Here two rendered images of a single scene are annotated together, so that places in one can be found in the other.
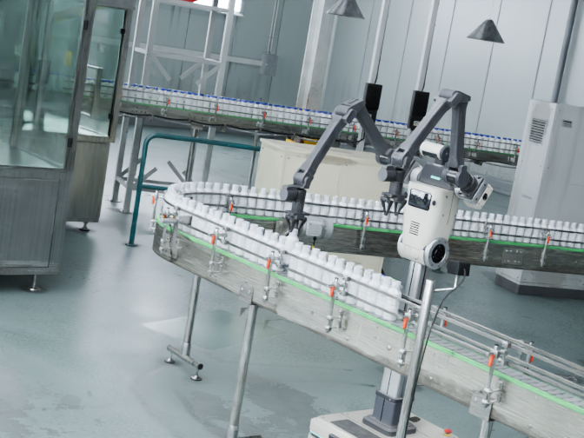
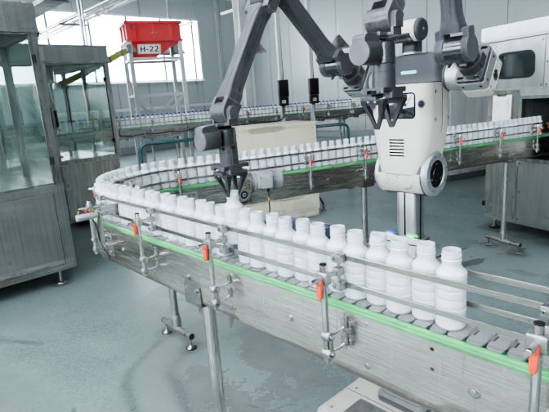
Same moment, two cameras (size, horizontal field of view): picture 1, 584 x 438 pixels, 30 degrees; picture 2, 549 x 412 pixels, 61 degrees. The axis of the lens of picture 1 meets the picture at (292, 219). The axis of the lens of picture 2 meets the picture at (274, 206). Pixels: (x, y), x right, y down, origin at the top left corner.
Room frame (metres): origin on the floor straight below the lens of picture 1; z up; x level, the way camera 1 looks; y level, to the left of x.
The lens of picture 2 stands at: (3.56, -0.10, 1.48)
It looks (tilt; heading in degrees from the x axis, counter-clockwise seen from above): 13 degrees down; 358
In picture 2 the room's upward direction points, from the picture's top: 4 degrees counter-clockwise
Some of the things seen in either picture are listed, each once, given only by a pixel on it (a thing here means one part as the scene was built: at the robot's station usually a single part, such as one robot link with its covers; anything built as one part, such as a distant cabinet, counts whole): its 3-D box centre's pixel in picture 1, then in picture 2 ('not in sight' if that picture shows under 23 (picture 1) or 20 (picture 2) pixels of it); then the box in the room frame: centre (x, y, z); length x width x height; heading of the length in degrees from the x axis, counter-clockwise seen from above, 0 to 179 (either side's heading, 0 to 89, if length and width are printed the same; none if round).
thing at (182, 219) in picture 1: (174, 239); (104, 235); (5.55, 0.59, 0.96); 0.23 x 0.10 x 0.27; 131
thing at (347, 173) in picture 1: (319, 216); (268, 172); (9.41, -0.23, 0.59); 1.10 x 0.62 x 1.18; 113
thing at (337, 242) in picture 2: (347, 281); (338, 257); (4.67, -0.29, 1.08); 0.06 x 0.06 x 0.17
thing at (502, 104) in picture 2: not in sight; (501, 109); (8.08, -2.49, 1.22); 0.23 x 0.04 x 0.32; 23
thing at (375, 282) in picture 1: (374, 292); (399, 275); (4.53, -0.39, 1.08); 0.06 x 0.06 x 0.17
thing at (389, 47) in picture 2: (396, 175); (381, 53); (4.73, -0.42, 1.57); 0.07 x 0.06 x 0.07; 131
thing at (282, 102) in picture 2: (368, 103); (282, 93); (11.18, -0.58, 1.55); 0.17 x 0.15 x 0.42; 113
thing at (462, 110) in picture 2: not in sight; (457, 118); (11.16, -3.40, 0.96); 0.82 x 0.50 x 1.91; 113
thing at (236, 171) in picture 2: (295, 222); (233, 180); (4.98, -0.02, 1.25); 0.07 x 0.07 x 0.09; 41
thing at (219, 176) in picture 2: (294, 222); (229, 181); (4.98, -0.01, 1.24); 0.07 x 0.07 x 0.09; 41
